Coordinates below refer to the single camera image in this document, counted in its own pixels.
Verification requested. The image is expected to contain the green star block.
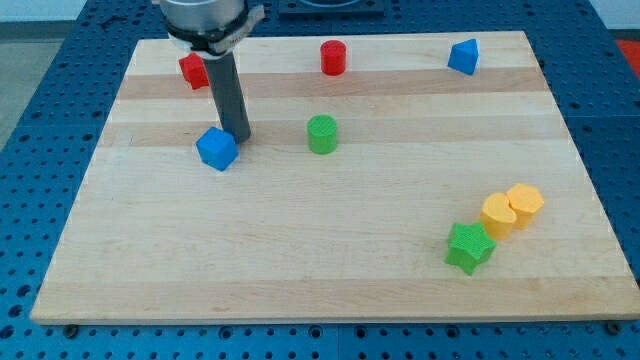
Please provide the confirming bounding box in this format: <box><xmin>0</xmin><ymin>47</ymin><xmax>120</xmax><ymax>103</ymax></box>
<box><xmin>445</xmin><ymin>222</ymin><xmax>496</xmax><ymax>276</ymax></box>

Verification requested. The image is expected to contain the red cylinder block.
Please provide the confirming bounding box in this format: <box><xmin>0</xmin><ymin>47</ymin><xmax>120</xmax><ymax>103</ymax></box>
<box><xmin>320</xmin><ymin>39</ymin><xmax>347</xmax><ymax>76</ymax></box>

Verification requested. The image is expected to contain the wooden board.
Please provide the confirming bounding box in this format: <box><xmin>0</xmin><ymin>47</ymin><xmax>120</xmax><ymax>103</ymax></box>
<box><xmin>31</xmin><ymin>31</ymin><xmax>639</xmax><ymax>325</ymax></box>

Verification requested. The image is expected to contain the yellow hexagon block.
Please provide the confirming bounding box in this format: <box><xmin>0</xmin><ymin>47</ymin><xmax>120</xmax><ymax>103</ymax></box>
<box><xmin>506</xmin><ymin>183</ymin><xmax>545</xmax><ymax>230</ymax></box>

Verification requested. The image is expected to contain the yellow heart block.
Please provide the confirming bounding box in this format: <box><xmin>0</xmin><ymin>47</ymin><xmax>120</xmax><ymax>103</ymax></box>
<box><xmin>479</xmin><ymin>193</ymin><xmax>517</xmax><ymax>240</ymax></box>

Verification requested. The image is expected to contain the green cylinder block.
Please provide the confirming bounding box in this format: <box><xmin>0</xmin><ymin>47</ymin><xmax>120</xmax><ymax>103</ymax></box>
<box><xmin>307</xmin><ymin>114</ymin><xmax>338</xmax><ymax>155</ymax></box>

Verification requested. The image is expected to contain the red star block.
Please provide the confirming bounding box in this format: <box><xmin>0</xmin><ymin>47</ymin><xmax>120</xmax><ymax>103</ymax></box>
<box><xmin>178</xmin><ymin>53</ymin><xmax>209</xmax><ymax>90</ymax></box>

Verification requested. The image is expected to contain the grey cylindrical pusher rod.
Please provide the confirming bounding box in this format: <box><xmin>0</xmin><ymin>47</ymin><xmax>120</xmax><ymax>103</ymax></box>
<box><xmin>203</xmin><ymin>53</ymin><xmax>251</xmax><ymax>144</ymax></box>

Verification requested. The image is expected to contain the dark mounting plate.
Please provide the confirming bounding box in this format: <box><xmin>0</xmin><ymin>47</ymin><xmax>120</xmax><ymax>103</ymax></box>
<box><xmin>277</xmin><ymin>0</ymin><xmax>388</xmax><ymax>17</ymax></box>

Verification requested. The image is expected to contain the blue cube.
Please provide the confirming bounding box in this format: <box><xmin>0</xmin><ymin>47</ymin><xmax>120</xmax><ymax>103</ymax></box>
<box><xmin>196</xmin><ymin>127</ymin><xmax>238</xmax><ymax>171</ymax></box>

